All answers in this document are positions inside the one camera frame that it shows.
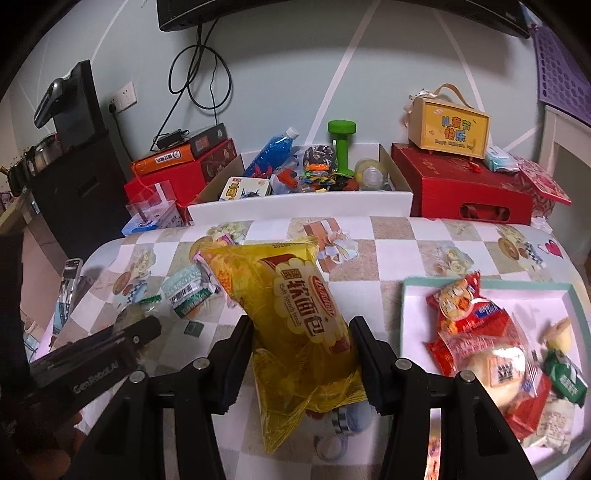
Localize blue bead bottle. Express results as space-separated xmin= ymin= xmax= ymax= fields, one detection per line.
xmin=243 ymin=126 xmax=301 ymax=179

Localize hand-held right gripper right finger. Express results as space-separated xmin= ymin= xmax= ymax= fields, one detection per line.
xmin=348 ymin=316 xmax=539 ymax=480

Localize red gold-patterned snack packet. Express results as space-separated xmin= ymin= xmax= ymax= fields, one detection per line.
xmin=424 ymin=335 xmax=553 ymax=441

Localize orange flat box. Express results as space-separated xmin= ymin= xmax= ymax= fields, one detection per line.
xmin=130 ymin=140 xmax=195 ymax=176

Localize red flower-print snack packet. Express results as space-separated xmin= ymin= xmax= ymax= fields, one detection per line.
xmin=425 ymin=272 xmax=514 ymax=335

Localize yellow bread packet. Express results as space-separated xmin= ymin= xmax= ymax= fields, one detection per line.
xmin=198 ymin=235 xmax=366 ymax=456

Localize pink snack packet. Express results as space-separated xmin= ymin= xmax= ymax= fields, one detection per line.
xmin=211 ymin=233 xmax=243 ymax=252

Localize white side table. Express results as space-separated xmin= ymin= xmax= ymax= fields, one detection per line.
xmin=537 ymin=104 xmax=591 ymax=188

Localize light blue small box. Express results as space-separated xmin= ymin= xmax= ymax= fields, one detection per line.
xmin=121 ymin=216 xmax=163 ymax=237

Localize white wall socket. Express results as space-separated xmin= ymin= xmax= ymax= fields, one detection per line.
xmin=109 ymin=82 xmax=139 ymax=114

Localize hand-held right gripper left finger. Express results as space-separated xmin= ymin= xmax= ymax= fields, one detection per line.
xmin=69 ymin=315 xmax=256 ymax=480

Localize yellow gift box with handle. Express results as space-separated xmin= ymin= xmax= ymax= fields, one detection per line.
xmin=401 ymin=82 xmax=492 ymax=161

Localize mint green barcode snack packet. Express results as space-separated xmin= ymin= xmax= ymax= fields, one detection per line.
xmin=160 ymin=265 xmax=219 ymax=320

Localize black cable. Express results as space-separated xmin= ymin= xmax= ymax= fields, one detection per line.
xmin=159 ymin=21 xmax=232 ymax=153

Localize white cardboard box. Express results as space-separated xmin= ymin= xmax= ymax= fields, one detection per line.
xmin=187 ymin=143 xmax=415 ymax=228

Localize clear biscuit packet green edges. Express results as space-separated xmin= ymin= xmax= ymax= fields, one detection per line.
xmin=115 ymin=294 xmax=163 ymax=326

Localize clear bun packet orange label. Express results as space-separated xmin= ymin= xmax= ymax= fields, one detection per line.
xmin=438 ymin=318 xmax=546 ymax=412

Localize black wall monitor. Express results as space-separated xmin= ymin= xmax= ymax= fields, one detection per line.
xmin=156 ymin=0 xmax=532 ymax=39

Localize large red gift box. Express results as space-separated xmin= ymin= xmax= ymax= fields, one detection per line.
xmin=391 ymin=143 xmax=535 ymax=226

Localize black countertop appliance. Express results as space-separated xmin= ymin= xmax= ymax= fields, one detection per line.
xmin=33 ymin=59 xmax=110 ymax=149

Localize black cabinet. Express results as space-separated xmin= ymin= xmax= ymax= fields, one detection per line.
xmin=24 ymin=133 xmax=131 ymax=261

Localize light blue tissue pack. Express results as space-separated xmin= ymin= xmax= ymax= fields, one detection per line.
xmin=484 ymin=145 xmax=521 ymax=173

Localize green dumbbell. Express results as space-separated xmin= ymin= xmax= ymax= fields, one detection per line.
xmin=327 ymin=119 xmax=359 ymax=177

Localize pale clear snack packet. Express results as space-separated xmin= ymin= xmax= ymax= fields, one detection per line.
xmin=521 ymin=396 xmax=574 ymax=455

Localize white card game box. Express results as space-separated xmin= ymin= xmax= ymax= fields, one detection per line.
xmin=218 ymin=176 xmax=274 ymax=202

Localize red patterned gift box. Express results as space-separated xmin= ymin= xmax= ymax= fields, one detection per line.
xmin=514 ymin=156 xmax=573 ymax=219

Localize round yellow pastry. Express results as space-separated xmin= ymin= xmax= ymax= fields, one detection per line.
xmin=542 ymin=318 xmax=574 ymax=352

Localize black flat box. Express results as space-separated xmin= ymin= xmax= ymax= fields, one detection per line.
xmin=186 ymin=123 xmax=230 ymax=158

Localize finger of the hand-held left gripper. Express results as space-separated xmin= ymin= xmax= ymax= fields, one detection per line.
xmin=98 ymin=316 xmax=163 ymax=355

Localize purple perforated basket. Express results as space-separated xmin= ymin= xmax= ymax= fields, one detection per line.
xmin=530 ymin=22 xmax=591 ymax=128

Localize clear plastic box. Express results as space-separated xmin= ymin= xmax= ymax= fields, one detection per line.
xmin=126 ymin=180 xmax=179 ymax=223

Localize teal rimmed white tray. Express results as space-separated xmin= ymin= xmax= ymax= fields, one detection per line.
xmin=399 ymin=275 xmax=591 ymax=457

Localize metal pot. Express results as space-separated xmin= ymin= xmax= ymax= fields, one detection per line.
xmin=8 ymin=133 xmax=64 ymax=195

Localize black power adapter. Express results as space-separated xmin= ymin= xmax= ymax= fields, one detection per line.
xmin=154 ymin=128 xmax=191 ymax=150

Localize red cardboard box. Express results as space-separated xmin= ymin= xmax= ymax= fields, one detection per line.
xmin=123 ymin=138 xmax=239 ymax=214

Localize colourful toy pouch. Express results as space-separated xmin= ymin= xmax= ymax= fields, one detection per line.
xmin=301 ymin=144 xmax=336 ymax=172

